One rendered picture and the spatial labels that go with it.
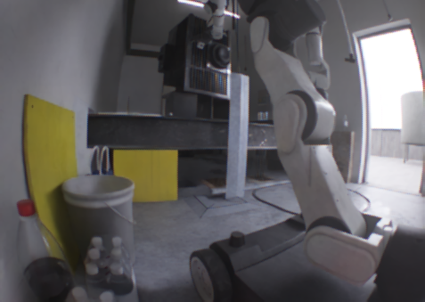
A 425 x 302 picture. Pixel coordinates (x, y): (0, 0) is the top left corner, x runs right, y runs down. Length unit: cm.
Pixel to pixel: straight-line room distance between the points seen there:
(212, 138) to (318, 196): 127
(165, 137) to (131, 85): 352
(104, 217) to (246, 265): 45
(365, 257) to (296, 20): 65
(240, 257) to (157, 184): 105
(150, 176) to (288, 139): 115
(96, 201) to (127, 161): 84
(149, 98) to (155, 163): 355
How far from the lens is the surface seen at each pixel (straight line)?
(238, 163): 157
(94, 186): 88
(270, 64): 63
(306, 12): 63
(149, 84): 494
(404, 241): 48
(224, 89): 174
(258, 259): 59
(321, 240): 47
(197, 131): 158
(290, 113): 49
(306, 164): 49
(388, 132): 924
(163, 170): 146
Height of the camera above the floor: 53
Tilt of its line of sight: 2 degrees down
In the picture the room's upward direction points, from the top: 2 degrees clockwise
